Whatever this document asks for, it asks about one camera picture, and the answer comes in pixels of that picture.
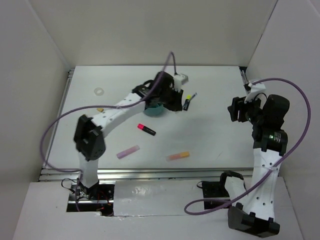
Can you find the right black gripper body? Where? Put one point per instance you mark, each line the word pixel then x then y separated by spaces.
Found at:
pixel 254 112

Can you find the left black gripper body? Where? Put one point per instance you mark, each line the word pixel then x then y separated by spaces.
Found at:
pixel 164 95

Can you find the black yellow highlighter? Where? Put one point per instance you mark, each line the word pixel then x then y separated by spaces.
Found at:
pixel 186 103

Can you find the orange highlighter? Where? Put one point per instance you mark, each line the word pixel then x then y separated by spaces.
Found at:
pixel 177 156

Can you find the purple pink highlighter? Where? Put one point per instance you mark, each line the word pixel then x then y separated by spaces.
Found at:
pixel 127 152

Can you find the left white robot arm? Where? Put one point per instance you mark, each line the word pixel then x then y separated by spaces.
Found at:
pixel 91 131

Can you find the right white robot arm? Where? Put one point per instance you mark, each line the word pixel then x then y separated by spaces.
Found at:
pixel 253 210

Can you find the teal round organizer container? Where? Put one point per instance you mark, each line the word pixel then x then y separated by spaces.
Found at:
pixel 154 110

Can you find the black pink highlighter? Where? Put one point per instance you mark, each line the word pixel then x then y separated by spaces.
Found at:
pixel 146 129

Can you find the clear tape roll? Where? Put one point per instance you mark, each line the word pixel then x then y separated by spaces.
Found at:
pixel 98 91

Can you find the white foil cover plate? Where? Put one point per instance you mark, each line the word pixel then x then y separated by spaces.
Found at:
pixel 154 198

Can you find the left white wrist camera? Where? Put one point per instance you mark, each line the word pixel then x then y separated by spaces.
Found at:
pixel 179 80

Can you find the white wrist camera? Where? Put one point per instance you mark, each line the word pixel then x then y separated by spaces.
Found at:
pixel 179 80
pixel 253 90

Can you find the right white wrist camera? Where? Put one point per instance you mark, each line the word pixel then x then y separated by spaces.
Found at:
pixel 253 90

